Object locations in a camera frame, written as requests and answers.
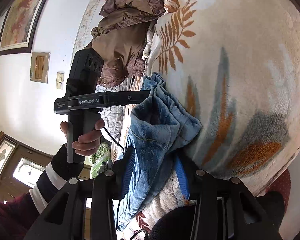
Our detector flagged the blue denim jeans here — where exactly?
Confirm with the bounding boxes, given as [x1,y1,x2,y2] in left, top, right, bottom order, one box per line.
[115,73,202,231]

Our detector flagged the person's left hand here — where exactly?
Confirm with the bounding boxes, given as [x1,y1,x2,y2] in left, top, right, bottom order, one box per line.
[60,117,106,157]

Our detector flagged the grey quilted pillow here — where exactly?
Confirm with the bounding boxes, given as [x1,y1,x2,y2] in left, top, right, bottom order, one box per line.
[95,76,137,140]

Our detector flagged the green patterned cloth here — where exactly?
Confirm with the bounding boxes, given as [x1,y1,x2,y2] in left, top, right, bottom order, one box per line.
[90,142,110,178]

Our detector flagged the brown satin garment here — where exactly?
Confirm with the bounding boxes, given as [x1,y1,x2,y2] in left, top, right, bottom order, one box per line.
[87,0,165,88]

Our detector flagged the red patterned bed sheet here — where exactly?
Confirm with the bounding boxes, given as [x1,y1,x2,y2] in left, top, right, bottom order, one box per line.
[258,169,291,212]

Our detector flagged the cream leaf pattern blanket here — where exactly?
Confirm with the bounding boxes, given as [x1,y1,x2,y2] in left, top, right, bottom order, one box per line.
[135,0,300,239]

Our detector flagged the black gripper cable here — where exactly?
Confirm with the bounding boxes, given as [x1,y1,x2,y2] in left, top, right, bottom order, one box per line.
[102,126,151,240]

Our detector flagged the beige wall switch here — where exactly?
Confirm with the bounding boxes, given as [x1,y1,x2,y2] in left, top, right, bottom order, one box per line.
[56,72,64,89]

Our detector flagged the small wooden wall plaque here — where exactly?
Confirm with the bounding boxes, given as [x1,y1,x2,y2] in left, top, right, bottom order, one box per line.
[30,52,50,83]

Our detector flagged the wooden window frame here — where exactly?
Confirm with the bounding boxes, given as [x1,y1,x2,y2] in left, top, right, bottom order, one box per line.
[0,132,52,204]

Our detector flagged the framed painting on wall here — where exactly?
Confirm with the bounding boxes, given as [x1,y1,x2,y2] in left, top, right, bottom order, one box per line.
[0,0,46,56]

